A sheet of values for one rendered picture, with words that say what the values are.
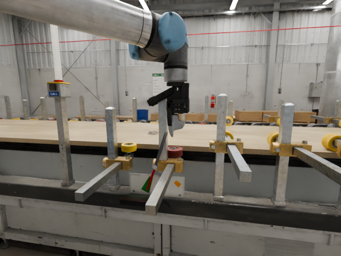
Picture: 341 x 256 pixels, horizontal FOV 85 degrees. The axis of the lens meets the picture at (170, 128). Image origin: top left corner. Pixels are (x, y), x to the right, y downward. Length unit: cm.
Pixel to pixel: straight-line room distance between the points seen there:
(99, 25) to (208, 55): 768
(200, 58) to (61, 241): 739
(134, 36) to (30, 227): 164
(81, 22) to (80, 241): 142
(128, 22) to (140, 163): 82
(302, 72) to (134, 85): 660
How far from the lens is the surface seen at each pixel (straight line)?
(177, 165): 84
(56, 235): 176
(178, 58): 70
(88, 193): 71
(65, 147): 106
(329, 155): 114
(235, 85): 806
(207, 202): 89
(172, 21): 54
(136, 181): 92
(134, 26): 50
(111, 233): 150
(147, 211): 57
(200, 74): 795
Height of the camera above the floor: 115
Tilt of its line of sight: 9 degrees down
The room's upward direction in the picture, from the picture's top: straight up
